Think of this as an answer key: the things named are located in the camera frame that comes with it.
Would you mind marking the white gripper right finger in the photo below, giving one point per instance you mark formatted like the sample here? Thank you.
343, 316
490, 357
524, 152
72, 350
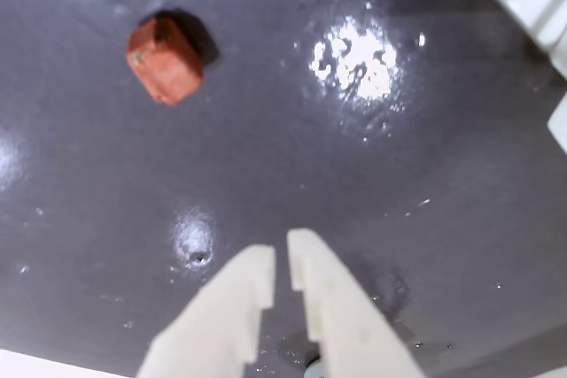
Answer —
345, 316

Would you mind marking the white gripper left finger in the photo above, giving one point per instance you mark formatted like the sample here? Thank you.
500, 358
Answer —
221, 307

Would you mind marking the small red cube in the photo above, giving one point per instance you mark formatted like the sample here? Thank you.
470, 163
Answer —
168, 68

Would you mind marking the black glossy mat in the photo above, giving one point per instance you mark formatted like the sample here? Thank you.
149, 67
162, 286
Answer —
310, 152

